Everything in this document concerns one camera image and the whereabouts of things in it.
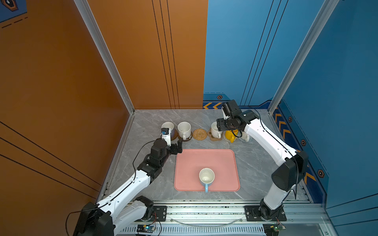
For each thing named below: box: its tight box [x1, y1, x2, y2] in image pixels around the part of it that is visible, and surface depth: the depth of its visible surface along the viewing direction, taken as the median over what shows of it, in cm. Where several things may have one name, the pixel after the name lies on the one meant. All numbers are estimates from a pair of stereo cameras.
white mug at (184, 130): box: [177, 121, 192, 141], surface depth 100 cm
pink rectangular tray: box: [174, 148, 241, 192], surface depth 91 cm
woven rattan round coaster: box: [192, 128, 208, 142], surface depth 107 cm
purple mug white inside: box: [161, 121, 175, 131], surface depth 101 cm
